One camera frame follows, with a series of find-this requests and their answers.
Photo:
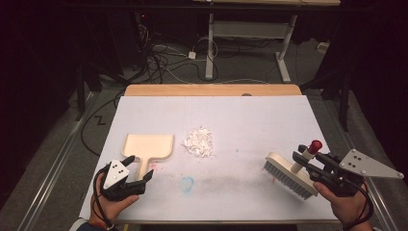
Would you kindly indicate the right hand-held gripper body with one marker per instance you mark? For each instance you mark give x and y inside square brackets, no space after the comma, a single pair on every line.
[340,174]

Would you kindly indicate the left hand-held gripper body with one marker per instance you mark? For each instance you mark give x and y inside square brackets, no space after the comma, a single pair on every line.
[114,174]

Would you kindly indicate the cream plastic dustpan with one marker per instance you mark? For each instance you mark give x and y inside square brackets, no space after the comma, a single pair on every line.
[149,147]

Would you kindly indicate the person's left hand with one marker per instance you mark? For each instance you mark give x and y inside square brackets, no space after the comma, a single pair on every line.
[112,207]

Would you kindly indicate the person's right hand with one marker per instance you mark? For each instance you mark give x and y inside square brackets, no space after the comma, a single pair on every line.
[348,207]

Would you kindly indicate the pile of white paper scraps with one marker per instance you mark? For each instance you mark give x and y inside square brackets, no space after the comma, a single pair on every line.
[199,142]

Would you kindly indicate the white table cover sheet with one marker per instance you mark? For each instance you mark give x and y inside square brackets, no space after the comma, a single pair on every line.
[231,115]

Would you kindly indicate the white power adapter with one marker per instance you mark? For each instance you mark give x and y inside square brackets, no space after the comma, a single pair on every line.
[191,55]

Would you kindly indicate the aluminium floor rail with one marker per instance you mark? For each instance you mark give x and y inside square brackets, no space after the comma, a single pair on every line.
[54,160]
[369,192]

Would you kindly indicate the white metal desk frame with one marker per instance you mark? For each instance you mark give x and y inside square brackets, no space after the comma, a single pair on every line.
[250,29]

